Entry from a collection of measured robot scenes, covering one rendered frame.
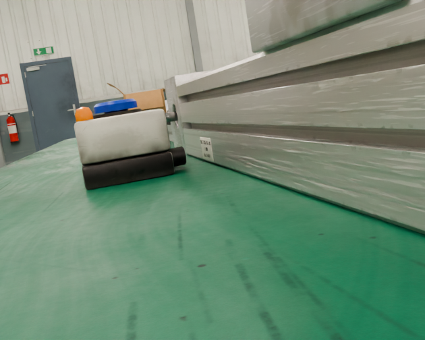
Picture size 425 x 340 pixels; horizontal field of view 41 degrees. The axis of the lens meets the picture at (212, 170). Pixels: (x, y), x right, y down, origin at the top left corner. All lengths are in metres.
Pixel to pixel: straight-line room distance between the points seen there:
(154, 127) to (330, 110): 0.26
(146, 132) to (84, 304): 0.31
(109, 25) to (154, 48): 1.00
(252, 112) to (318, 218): 0.14
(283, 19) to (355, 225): 0.11
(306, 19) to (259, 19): 0.07
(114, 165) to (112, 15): 11.34
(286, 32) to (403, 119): 0.10
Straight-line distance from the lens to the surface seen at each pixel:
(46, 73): 11.76
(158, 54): 11.73
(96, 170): 0.50
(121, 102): 0.52
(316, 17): 0.26
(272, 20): 0.31
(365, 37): 0.23
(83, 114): 0.50
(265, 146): 0.37
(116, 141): 0.50
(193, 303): 0.18
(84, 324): 0.18
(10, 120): 11.71
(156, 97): 2.83
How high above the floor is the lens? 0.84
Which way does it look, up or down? 7 degrees down
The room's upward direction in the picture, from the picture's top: 9 degrees counter-clockwise
